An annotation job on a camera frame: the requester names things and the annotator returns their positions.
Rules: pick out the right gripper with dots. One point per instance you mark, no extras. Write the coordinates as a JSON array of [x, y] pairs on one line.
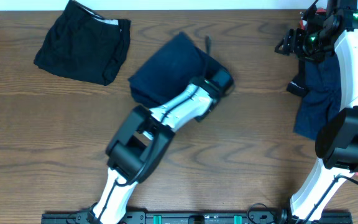
[[293, 40]]

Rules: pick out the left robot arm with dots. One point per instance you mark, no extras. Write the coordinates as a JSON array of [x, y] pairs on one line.
[[143, 138]]

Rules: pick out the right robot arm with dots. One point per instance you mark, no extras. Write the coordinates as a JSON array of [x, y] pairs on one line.
[[333, 33]]

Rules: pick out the navy blue shorts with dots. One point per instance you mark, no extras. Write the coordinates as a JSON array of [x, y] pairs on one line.
[[168, 72], [322, 103]]

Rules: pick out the folded black shorts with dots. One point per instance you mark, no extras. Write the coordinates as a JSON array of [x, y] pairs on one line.
[[85, 46]]

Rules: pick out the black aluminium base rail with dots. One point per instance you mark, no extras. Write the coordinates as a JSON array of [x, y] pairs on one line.
[[138, 217]]

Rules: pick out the black garment with logo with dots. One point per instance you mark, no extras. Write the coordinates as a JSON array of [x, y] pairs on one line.
[[297, 86]]

